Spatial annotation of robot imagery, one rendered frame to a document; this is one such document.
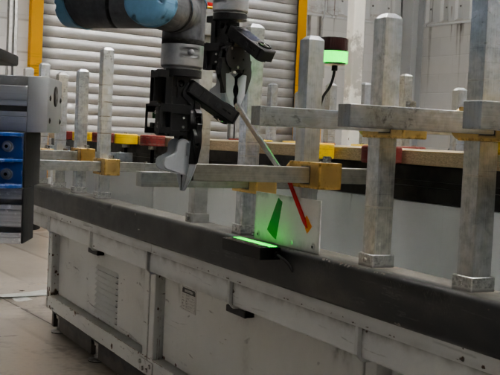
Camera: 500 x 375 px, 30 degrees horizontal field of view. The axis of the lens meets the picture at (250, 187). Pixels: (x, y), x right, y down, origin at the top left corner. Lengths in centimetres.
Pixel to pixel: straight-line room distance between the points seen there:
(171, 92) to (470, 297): 63
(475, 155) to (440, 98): 1036
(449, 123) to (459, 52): 1030
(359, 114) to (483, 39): 27
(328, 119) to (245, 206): 58
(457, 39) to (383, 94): 1007
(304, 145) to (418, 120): 56
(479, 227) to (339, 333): 45
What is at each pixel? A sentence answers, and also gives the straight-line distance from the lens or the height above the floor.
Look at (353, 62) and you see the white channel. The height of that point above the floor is 120.
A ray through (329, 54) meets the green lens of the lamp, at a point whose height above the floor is 108.
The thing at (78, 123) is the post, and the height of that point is 94.
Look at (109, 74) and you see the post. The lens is 296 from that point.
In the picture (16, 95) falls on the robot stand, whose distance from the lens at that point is 154.
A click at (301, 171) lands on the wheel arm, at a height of 85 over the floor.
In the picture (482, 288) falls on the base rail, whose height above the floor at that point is 71.
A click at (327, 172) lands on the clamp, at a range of 174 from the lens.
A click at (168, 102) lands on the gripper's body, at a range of 163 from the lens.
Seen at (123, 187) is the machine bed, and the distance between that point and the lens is 338.
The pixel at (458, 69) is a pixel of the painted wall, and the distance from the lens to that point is 1158.
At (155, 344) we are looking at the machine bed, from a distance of 314.
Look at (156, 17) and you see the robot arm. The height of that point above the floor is 110.
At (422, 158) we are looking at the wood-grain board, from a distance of 183.
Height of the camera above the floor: 91
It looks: 3 degrees down
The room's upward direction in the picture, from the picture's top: 3 degrees clockwise
